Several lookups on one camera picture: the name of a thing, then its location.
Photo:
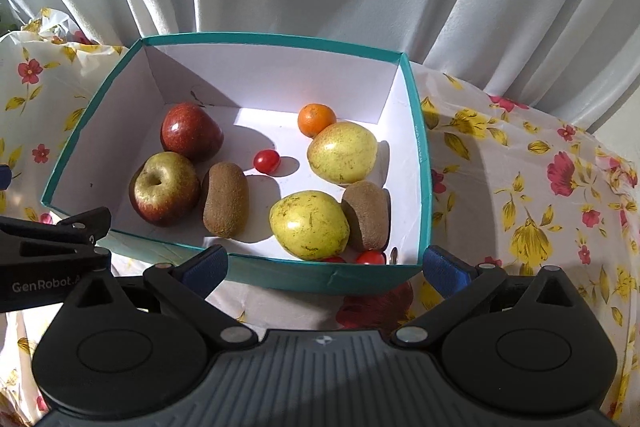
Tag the yellow pear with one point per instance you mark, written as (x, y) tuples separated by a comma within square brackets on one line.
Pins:
[(342, 154), (310, 227)]

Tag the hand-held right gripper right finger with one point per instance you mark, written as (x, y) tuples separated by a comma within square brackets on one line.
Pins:
[(445, 272)]

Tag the brown kiwi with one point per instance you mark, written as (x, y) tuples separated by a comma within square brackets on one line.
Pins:
[(226, 202), (367, 217)]

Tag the teal cardboard box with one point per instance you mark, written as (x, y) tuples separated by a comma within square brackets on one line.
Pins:
[(280, 82)]

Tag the floral plastic tablecloth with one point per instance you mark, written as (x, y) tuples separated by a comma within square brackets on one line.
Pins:
[(475, 187)]

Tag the yellow and red apple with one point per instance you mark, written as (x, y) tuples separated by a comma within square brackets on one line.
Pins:
[(165, 192)]

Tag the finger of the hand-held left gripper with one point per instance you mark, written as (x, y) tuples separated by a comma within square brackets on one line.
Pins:
[(5, 178), (80, 227)]

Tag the small orange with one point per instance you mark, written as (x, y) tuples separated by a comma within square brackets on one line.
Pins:
[(315, 117)]

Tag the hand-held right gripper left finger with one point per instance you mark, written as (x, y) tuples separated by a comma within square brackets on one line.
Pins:
[(202, 274)]

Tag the red cherry tomato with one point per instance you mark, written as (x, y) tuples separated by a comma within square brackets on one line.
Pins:
[(266, 162), (334, 259), (371, 258)]

